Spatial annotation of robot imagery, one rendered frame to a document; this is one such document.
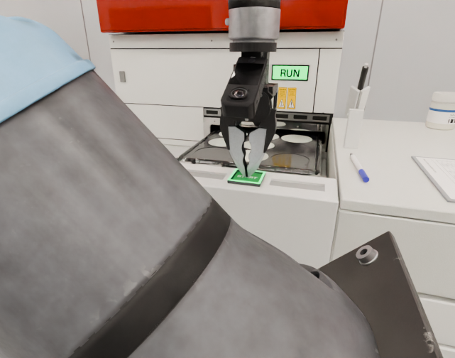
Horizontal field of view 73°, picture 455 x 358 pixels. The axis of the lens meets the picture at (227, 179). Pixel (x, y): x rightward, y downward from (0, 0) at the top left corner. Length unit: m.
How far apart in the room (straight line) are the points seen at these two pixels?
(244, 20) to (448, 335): 0.57
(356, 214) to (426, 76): 2.20
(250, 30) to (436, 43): 2.24
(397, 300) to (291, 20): 0.91
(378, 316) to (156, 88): 1.12
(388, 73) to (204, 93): 1.71
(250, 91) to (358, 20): 2.17
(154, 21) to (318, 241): 0.89
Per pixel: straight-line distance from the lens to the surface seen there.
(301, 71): 1.06
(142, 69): 1.24
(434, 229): 0.52
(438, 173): 0.65
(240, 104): 0.40
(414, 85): 2.63
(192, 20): 1.09
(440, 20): 2.64
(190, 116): 1.17
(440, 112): 1.02
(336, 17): 1.01
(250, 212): 0.50
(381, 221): 0.50
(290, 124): 1.07
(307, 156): 0.86
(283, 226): 0.51
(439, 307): 0.60
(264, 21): 0.47
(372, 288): 0.20
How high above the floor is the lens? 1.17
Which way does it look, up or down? 23 degrees down
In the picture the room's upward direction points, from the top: straight up
